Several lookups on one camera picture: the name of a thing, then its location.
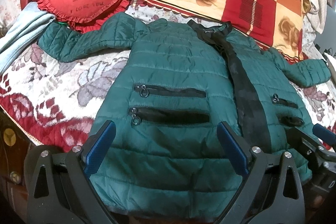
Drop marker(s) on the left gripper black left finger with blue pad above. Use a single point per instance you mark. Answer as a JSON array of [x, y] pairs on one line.
[[60, 190]]

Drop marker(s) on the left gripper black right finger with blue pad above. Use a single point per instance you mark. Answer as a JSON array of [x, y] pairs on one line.
[[271, 190]]

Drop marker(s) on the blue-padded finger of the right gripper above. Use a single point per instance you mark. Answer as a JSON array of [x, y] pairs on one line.
[[324, 134]]

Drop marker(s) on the green quilted puffer jacket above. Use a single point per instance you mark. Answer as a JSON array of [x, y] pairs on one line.
[[179, 82]]

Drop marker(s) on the floral white red bedspread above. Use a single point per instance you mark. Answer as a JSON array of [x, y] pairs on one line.
[[56, 103]]

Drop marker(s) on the light blue folded cloth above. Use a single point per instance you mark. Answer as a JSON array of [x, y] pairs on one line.
[[29, 25]]

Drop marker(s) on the dark wooden bed frame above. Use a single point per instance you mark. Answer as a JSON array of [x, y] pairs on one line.
[[14, 147]]

